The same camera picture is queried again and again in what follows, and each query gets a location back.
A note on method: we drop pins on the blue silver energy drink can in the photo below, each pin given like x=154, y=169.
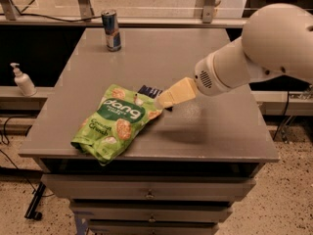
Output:
x=110, y=24

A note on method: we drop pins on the green rice chip bag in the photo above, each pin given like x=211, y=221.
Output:
x=108, y=132

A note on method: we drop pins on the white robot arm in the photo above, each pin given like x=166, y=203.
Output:
x=276, y=40

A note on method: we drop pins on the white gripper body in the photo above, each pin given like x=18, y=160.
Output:
x=205, y=76

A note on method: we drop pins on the black metal floor foot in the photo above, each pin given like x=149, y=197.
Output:
x=32, y=212

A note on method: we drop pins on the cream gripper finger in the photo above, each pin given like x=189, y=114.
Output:
x=180, y=92

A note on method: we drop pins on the dark blue rxbar wrapper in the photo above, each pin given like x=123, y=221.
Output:
x=153, y=93

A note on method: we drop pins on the grey drawer cabinet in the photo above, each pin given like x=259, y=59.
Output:
x=183, y=172

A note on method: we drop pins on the white pump lotion bottle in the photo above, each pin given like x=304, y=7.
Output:
x=23, y=81

